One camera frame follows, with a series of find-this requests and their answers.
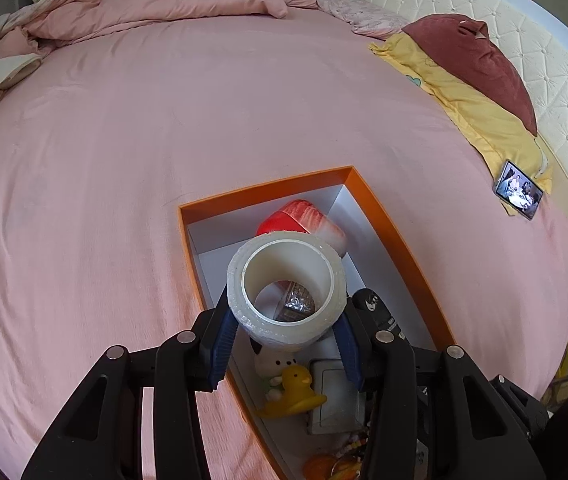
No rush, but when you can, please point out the silver metal tin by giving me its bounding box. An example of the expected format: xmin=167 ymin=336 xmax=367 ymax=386
xmin=305 ymin=357 xmax=370 ymax=436

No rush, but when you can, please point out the orange cardboard box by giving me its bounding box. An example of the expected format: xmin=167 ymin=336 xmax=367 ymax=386
xmin=178 ymin=165 xmax=457 ymax=480

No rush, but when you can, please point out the orange ball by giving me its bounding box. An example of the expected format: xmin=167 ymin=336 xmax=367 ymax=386
xmin=303 ymin=454 xmax=365 ymax=480

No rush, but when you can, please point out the yellow pillow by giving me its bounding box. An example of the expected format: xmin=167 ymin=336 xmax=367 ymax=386
xmin=368 ymin=32 xmax=554 ymax=218

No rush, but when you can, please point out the pink duvet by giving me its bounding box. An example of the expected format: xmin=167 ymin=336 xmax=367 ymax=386
xmin=0 ymin=0 xmax=350 ymax=56

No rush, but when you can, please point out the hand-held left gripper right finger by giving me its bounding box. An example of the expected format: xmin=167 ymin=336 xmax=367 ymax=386
xmin=333 ymin=305 xmax=547 ymax=480

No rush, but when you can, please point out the colourful beaded chain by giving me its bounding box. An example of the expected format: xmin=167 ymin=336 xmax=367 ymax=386
xmin=331 ymin=430 xmax=370 ymax=461

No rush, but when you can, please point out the floral pink pillow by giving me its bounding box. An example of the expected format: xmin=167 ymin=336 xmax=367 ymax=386
xmin=316 ymin=0 xmax=412 ymax=41

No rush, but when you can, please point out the clear tape roll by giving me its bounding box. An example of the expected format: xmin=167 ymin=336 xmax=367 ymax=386
xmin=226 ymin=232 xmax=349 ymax=352

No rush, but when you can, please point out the grey playing card box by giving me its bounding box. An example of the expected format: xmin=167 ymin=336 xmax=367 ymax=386
xmin=271 ymin=282 xmax=317 ymax=323

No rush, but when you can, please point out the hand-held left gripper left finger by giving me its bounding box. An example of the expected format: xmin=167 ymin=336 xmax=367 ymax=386
xmin=21 ymin=287 xmax=240 ymax=480

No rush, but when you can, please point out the white quilted headboard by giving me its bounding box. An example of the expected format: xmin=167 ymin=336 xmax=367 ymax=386
xmin=336 ymin=0 xmax=568 ymax=306

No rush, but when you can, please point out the yellow duck toy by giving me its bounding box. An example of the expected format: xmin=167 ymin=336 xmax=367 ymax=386
xmin=254 ymin=345 xmax=329 ymax=420

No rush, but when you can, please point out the maroon pillow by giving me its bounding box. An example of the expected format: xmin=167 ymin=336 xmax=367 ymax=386
xmin=401 ymin=14 xmax=539 ymax=137

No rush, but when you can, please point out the red plastic box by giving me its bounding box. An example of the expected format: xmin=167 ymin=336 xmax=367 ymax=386
xmin=255 ymin=199 xmax=349 ymax=257

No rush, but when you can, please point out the black clip-on gadget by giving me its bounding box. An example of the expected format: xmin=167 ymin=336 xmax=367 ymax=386
xmin=351 ymin=287 xmax=410 ymax=343

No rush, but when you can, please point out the smartphone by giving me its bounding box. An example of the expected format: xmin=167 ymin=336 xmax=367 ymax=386
xmin=493 ymin=160 xmax=545 ymax=221

